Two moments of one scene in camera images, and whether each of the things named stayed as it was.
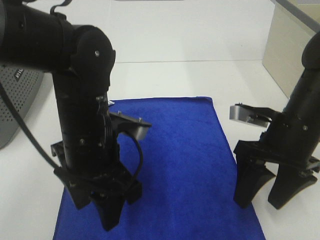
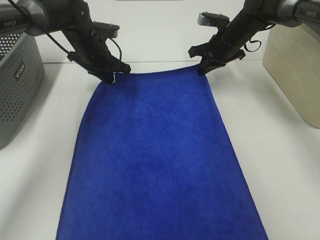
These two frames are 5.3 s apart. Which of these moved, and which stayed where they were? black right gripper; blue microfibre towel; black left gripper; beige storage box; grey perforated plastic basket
Moved: black left gripper; black right gripper; blue microfibre towel
Stayed: grey perforated plastic basket; beige storage box
